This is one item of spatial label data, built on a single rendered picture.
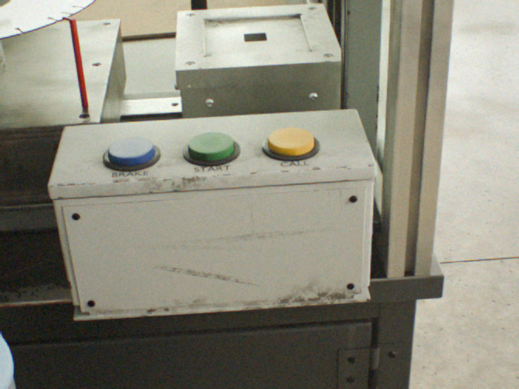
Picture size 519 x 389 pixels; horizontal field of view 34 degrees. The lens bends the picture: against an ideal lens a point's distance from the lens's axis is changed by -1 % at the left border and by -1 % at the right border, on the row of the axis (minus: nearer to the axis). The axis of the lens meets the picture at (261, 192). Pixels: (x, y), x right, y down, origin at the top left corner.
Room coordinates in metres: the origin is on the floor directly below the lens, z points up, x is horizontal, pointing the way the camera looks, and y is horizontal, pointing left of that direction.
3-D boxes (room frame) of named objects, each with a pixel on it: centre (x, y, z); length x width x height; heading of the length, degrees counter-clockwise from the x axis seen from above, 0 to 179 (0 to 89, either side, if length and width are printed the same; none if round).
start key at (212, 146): (0.67, 0.04, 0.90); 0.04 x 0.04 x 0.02
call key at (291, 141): (0.67, -0.03, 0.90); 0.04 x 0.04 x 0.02
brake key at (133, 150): (0.66, 0.11, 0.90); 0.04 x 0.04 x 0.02
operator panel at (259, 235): (0.68, 0.04, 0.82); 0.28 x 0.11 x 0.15; 93
